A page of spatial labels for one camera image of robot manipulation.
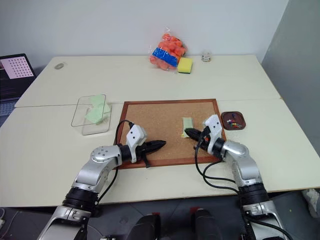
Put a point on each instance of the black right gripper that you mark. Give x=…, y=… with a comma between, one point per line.
x=204, y=140

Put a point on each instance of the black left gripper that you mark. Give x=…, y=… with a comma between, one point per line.
x=143, y=149

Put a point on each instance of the green sticky note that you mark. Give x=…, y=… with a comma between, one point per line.
x=96, y=114
x=187, y=123
x=97, y=100

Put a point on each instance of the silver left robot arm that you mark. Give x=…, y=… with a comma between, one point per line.
x=96, y=172

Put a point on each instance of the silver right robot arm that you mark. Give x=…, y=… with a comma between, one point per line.
x=246, y=170

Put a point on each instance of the brown tray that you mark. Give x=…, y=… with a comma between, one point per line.
x=233, y=120

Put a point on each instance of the clear plastic box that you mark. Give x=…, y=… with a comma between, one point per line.
x=91, y=115

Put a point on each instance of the yellow sponge with green pad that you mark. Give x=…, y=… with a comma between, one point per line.
x=185, y=65

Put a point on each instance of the small clear glass jar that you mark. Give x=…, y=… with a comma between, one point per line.
x=206, y=56

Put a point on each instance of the dark rounded shape red top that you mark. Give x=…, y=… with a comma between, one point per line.
x=145, y=227
x=206, y=225

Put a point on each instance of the bag of orange balls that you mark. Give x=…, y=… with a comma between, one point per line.
x=168, y=51

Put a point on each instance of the grey oval table grommet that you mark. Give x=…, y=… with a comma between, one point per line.
x=59, y=66

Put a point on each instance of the white shoe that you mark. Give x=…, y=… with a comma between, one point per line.
x=312, y=201

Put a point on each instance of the open laptop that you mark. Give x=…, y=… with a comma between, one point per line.
x=15, y=75

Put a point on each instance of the cork board with brown frame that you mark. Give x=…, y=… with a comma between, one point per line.
x=160, y=125

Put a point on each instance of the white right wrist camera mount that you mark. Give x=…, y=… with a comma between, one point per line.
x=213, y=127

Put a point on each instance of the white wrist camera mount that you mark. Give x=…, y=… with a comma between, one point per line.
x=213, y=127
x=135, y=136

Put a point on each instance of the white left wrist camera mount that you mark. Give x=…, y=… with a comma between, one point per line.
x=135, y=136

